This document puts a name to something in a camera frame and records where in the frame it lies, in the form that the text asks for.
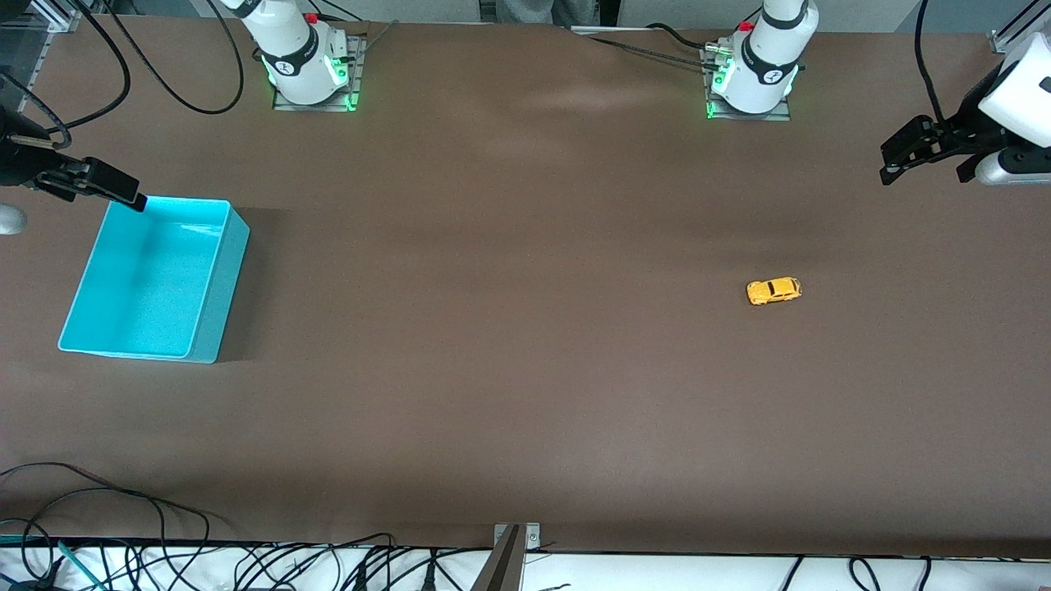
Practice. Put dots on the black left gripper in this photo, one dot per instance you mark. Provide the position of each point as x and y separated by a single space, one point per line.
966 129

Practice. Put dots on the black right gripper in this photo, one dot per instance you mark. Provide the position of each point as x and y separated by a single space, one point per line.
16 164

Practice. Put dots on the yellow beetle toy car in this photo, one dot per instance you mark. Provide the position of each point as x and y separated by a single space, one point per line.
772 290

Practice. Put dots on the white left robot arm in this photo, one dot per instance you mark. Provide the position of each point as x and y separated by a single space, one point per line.
768 66

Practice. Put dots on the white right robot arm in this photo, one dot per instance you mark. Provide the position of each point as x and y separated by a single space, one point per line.
296 57

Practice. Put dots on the turquoise plastic bin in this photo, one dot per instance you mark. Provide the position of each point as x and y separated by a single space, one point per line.
148 287

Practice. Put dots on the aluminium extrusion corner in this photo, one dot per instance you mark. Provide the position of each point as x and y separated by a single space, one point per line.
1014 29

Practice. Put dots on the person grey trousers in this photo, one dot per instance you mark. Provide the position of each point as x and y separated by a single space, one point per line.
525 10

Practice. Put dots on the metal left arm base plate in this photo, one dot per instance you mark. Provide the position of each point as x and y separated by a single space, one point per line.
747 116

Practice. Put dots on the aluminium frame with panel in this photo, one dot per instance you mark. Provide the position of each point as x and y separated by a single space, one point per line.
53 15

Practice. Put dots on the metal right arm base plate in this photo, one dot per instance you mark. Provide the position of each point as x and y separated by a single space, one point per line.
316 107

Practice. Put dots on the small metal bracket plate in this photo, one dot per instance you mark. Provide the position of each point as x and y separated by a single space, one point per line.
534 535

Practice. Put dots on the grey camera mount bar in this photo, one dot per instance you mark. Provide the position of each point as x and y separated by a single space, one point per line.
501 570

